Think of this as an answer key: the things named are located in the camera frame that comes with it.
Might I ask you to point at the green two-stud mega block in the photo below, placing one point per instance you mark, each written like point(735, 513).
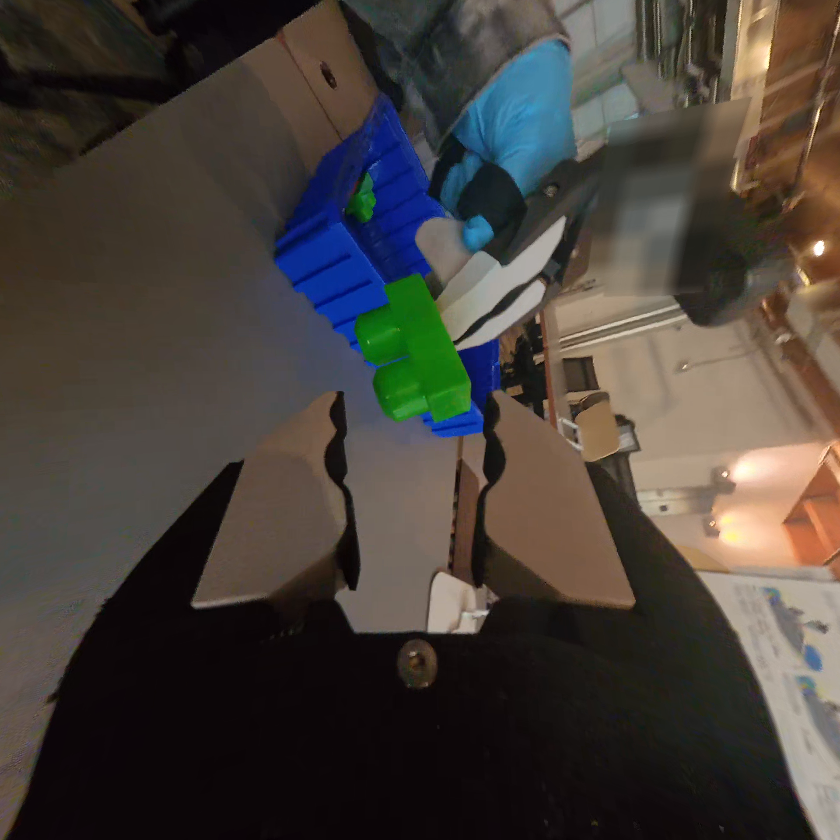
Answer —
point(420, 341)

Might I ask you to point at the small green block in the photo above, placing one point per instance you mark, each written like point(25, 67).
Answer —
point(361, 200)

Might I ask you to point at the blue ribbed plastic bin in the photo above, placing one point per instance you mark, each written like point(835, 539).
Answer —
point(328, 269)

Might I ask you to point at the brown cardboard box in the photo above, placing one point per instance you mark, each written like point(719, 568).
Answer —
point(302, 92)

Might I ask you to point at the person's left hand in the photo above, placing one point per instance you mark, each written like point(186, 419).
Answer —
point(518, 118)

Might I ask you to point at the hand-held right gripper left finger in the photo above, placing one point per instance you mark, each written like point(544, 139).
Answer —
point(275, 512)

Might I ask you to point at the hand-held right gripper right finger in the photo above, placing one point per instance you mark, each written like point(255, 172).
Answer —
point(551, 518)

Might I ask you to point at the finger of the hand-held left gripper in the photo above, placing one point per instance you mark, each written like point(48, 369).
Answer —
point(505, 325)
point(528, 253)

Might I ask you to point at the person's left forearm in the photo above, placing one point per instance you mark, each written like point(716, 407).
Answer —
point(459, 59)

